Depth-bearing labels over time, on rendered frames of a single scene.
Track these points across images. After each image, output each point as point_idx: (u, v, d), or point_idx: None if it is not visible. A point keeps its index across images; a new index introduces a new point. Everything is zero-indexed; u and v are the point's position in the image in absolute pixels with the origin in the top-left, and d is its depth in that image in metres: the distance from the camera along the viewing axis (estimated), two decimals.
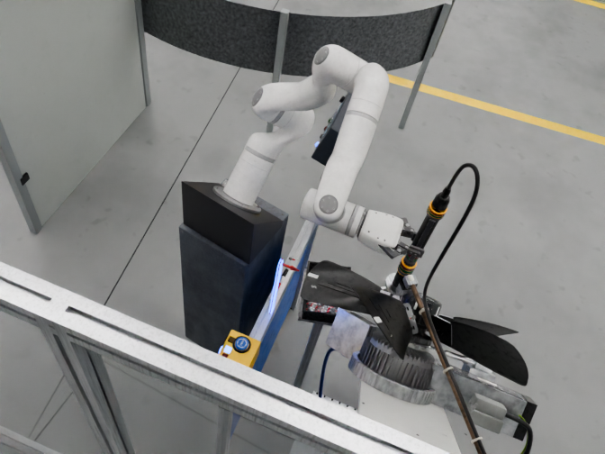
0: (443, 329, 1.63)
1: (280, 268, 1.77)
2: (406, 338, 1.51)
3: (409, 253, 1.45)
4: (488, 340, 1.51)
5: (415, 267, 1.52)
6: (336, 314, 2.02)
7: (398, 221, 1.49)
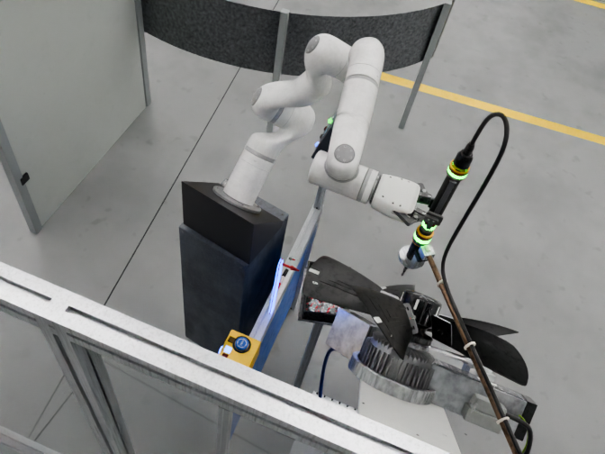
0: (443, 329, 1.63)
1: (280, 268, 1.77)
2: (406, 338, 1.51)
3: (426, 220, 1.33)
4: (488, 340, 1.51)
5: (432, 236, 1.41)
6: (336, 314, 2.02)
7: (414, 186, 1.38)
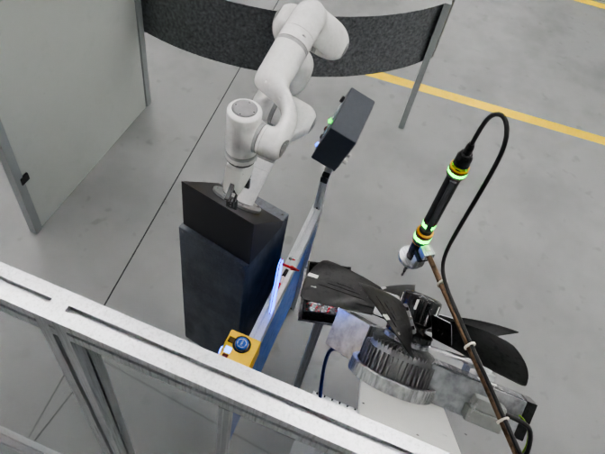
0: None
1: (280, 268, 1.77)
2: (347, 304, 1.70)
3: (229, 201, 1.53)
4: (383, 300, 1.50)
5: (432, 236, 1.41)
6: (336, 314, 2.02)
7: None
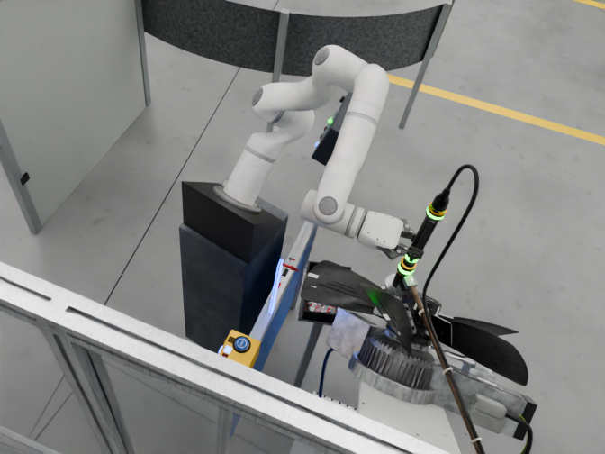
0: None
1: (280, 268, 1.77)
2: (347, 304, 1.70)
3: (408, 254, 1.45)
4: (383, 300, 1.50)
5: (415, 267, 1.52)
6: (336, 314, 2.02)
7: (398, 222, 1.50)
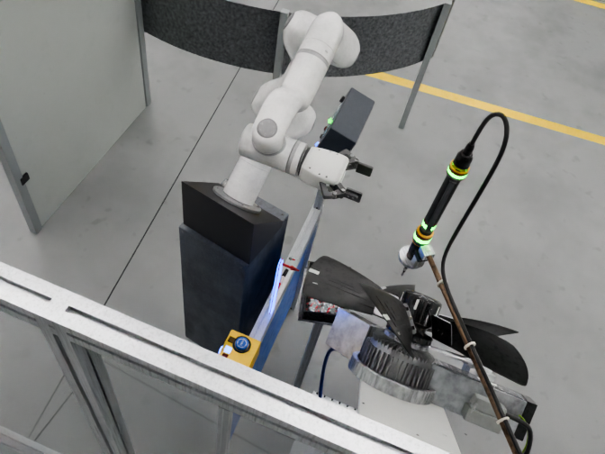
0: None
1: (280, 268, 1.77)
2: (348, 303, 1.69)
3: (346, 197, 1.34)
4: (383, 300, 1.50)
5: (432, 236, 1.41)
6: (336, 314, 2.02)
7: (341, 154, 1.41)
